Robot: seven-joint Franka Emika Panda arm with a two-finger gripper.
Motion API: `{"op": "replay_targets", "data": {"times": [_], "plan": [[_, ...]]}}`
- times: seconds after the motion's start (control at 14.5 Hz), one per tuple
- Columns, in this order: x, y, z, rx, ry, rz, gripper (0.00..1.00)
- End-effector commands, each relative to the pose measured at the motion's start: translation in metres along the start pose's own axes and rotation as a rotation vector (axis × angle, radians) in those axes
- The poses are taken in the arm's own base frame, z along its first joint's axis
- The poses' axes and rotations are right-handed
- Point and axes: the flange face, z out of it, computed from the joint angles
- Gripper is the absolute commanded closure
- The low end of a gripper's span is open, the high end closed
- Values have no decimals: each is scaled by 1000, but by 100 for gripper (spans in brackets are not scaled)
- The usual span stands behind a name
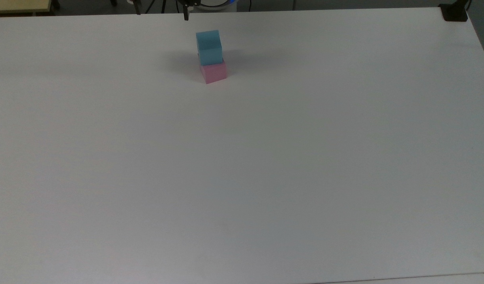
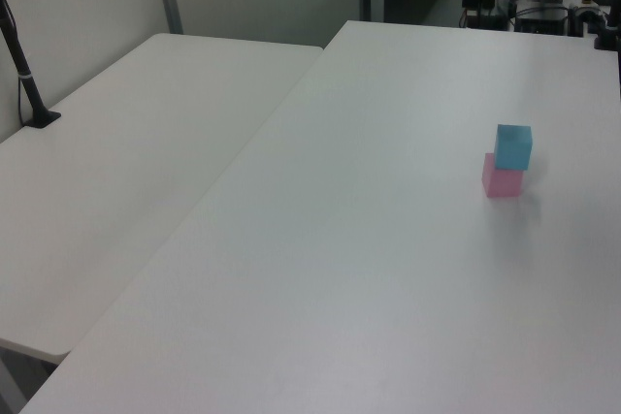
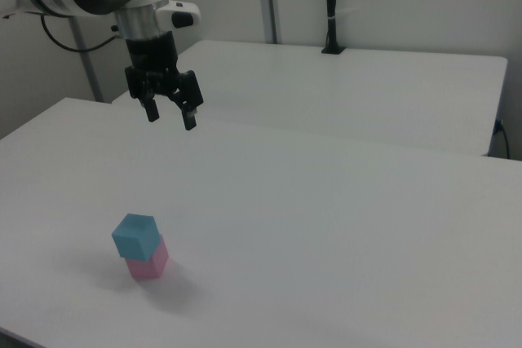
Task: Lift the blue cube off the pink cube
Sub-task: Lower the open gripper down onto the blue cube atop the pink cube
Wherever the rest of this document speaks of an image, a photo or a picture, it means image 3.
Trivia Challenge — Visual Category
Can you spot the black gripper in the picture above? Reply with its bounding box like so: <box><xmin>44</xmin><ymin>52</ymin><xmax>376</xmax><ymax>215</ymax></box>
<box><xmin>124</xmin><ymin>32</ymin><xmax>205</xmax><ymax>132</ymax></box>

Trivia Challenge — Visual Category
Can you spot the blue cube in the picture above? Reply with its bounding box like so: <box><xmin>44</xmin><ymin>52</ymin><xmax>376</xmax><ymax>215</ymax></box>
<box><xmin>111</xmin><ymin>213</ymin><xmax>159</xmax><ymax>262</ymax></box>

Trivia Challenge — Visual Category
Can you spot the pink cube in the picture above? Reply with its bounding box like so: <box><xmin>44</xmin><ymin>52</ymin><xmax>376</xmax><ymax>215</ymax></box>
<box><xmin>124</xmin><ymin>235</ymin><xmax>170</xmax><ymax>282</ymax></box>

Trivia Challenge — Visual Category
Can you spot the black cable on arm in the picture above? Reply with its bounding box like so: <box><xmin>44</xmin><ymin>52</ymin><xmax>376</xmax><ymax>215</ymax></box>
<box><xmin>40</xmin><ymin>14</ymin><xmax>120</xmax><ymax>53</ymax></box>

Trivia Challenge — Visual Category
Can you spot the black camera stand pole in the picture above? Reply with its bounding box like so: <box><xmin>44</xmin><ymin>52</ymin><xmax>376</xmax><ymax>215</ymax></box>
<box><xmin>321</xmin><ymin>0</ymin><xmax>347</xmax><ymax>55</ymax></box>

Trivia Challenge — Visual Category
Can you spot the black cable at table edge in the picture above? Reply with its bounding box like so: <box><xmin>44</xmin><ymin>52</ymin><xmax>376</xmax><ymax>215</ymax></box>
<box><xmin>494</xmin><ymin>118</ymin><xmax>511</xmax><ymax>159</ymax></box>

